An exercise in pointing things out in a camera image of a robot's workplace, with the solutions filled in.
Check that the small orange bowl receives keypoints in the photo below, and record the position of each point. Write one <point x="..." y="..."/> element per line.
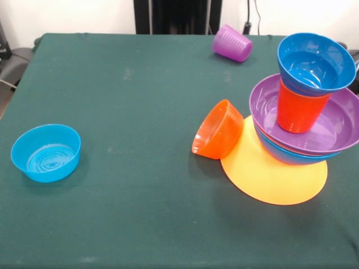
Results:
<point x="221" y="131"/>

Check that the large yellow-orange bowl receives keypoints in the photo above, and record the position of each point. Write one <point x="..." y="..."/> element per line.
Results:
<point x="266" y="185"/>

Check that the large light blue bowl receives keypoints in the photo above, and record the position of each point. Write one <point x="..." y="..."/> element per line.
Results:
<point x="280" y="155"/>

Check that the purple cup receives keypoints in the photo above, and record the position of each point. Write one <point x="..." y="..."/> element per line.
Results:
<point x="231" y="45"/>

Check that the orange cup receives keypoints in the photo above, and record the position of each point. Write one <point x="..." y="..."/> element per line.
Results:
<point x="297" y="112"/>

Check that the dark blue bowl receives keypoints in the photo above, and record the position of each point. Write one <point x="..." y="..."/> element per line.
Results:
<point x="297" y="56"/>

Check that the purple bowl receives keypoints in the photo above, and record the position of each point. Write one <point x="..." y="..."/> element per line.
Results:
<point x="342" y="117"/>

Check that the dark green tablecloth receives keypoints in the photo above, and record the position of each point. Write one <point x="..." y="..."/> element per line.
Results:
<point x="112" y="246"/>

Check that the flat-bottomed light blue bowl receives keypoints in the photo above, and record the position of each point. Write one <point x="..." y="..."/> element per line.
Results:
<point x="19" y="157"/>

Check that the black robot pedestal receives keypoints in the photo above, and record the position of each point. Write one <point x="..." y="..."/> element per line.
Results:
<point x="174" y="14"/>

